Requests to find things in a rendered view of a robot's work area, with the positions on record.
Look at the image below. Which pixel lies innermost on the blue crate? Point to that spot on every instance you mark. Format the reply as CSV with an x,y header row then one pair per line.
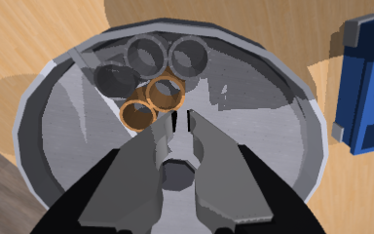
x,y
356,90

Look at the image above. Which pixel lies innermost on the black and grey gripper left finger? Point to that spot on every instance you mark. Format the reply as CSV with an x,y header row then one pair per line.
x,y
120,192

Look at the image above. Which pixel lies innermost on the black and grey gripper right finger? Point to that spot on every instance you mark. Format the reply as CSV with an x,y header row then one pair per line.
x,y
234,188

